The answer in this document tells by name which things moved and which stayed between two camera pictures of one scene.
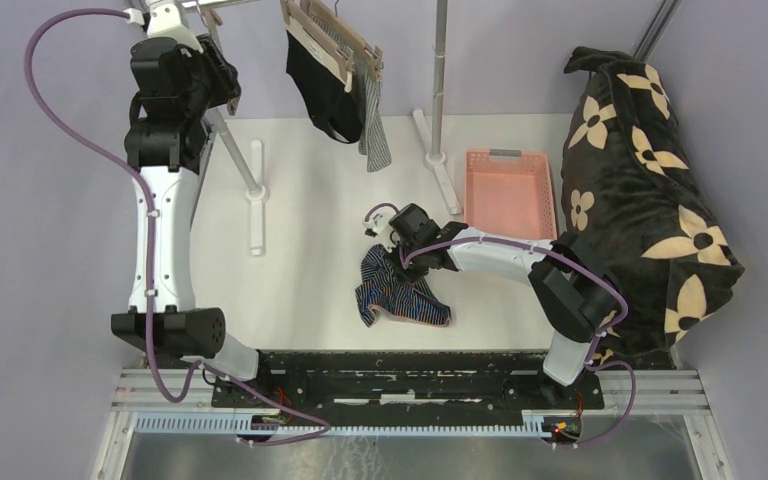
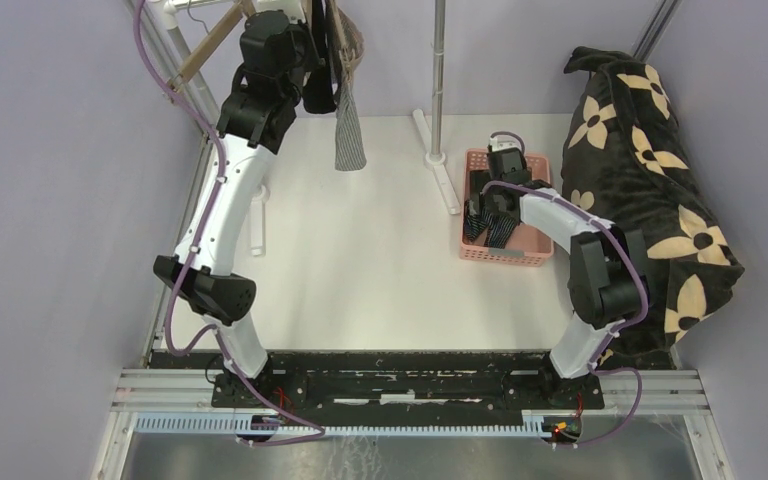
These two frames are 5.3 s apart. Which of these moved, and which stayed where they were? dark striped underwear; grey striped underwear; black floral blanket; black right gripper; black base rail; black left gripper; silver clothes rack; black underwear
Moved: grey striped underwear; black right gripper; dark striped underwear; black left gripper; black underwear
Stayed: silver clothes rack; black floral blanket; black base rail
